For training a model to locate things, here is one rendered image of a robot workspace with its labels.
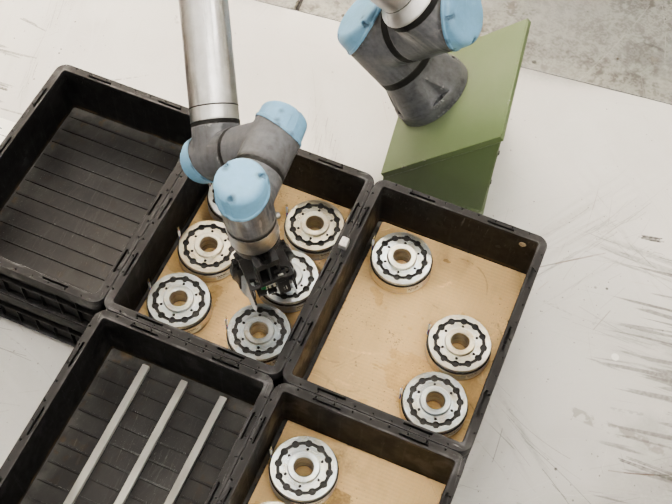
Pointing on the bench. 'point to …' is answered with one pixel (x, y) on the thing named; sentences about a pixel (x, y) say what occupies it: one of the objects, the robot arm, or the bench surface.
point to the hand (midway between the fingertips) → (268, 284)
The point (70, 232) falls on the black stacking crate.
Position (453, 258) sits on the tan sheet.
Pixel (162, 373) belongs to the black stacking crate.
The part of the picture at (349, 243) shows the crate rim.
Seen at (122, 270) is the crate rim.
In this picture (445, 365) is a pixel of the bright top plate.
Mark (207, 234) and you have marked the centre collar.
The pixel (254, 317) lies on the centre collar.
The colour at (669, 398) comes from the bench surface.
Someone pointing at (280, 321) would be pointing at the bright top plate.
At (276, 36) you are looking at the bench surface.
